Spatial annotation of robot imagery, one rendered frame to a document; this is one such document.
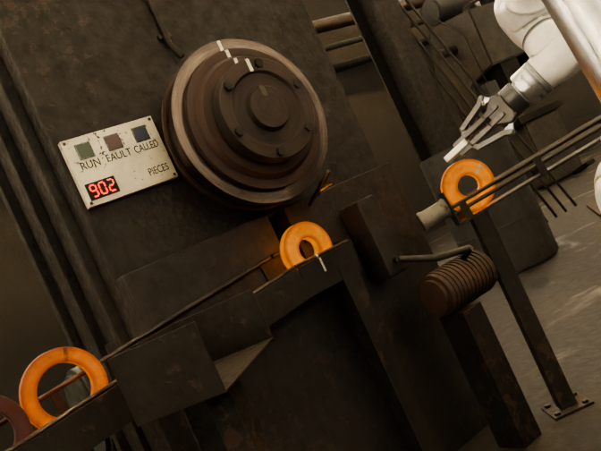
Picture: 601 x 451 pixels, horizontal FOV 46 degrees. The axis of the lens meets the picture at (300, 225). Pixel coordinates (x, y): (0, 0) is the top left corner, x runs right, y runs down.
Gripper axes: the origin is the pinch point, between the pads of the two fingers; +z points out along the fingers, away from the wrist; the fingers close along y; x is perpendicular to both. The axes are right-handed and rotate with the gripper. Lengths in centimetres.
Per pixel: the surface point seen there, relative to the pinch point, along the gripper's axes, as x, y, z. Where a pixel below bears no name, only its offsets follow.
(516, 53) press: 769, -285, 4
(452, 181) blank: 26.7, -2.6, 11.6
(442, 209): 24.2, 2.4, 18.7
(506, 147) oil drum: 274, -66, 27
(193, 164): -33, -34, 46
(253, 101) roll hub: -23, -39, 27
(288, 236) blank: -11.0, -10.9, 46.8
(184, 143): -34, -39, 44
